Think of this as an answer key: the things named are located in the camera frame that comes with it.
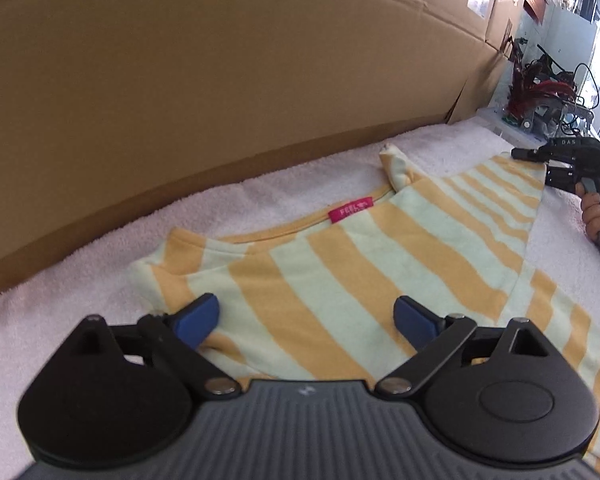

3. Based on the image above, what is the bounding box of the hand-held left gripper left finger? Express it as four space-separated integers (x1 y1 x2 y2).
72 292 241 401

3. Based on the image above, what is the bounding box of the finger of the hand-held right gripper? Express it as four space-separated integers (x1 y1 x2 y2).
545 165 579 192
511 147 551 163

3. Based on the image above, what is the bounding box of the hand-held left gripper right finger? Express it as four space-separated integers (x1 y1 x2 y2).
375 296 556 396

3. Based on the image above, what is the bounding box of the orange striped shirt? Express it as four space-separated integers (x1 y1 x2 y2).
127 144 600 463

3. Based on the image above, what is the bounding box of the person's right hand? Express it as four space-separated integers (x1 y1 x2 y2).
576 182 600 247

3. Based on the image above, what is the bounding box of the grey metal press machine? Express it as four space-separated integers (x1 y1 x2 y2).
522 95 596 134

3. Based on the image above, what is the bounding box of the plain cardboard box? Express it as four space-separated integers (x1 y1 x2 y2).
449 54 511 124

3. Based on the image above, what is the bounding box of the pink fluffy blanket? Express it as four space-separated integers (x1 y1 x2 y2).
0 107 600 480

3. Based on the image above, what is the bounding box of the taped cardboard box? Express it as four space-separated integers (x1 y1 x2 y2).
485 0 533 61

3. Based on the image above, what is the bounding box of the large labelled cardboard box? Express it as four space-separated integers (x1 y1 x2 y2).
0 0 511 306

